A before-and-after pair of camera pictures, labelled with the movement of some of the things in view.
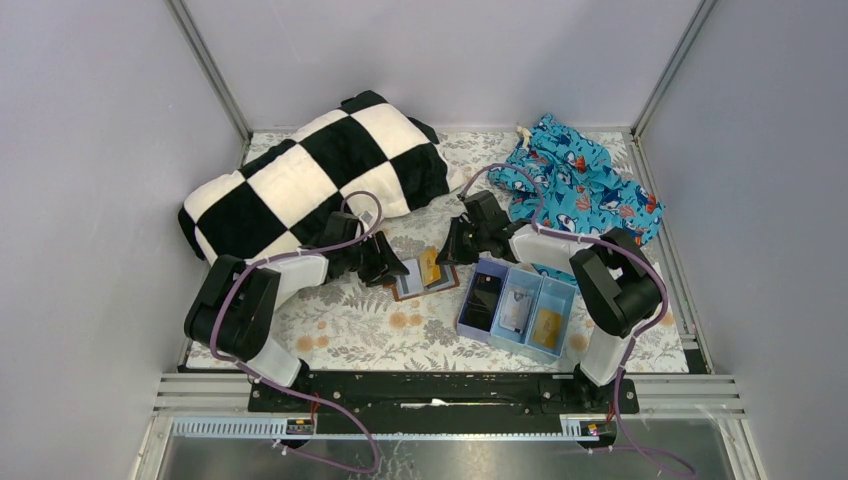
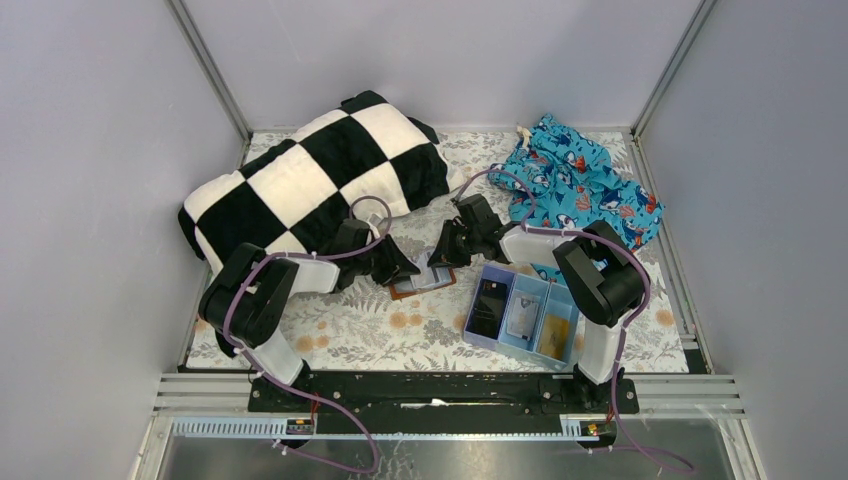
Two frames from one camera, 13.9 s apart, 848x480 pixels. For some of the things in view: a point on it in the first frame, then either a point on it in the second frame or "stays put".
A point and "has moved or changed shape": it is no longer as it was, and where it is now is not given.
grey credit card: x=516 y=312 has moved or changed shape
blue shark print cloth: x=557 y=178 stays put
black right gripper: x=470 y=232 stays put
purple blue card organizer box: x=517 y=309 stays put
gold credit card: x=546 y=329 has moved or changed shape
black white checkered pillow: x=371 y=160 stays put
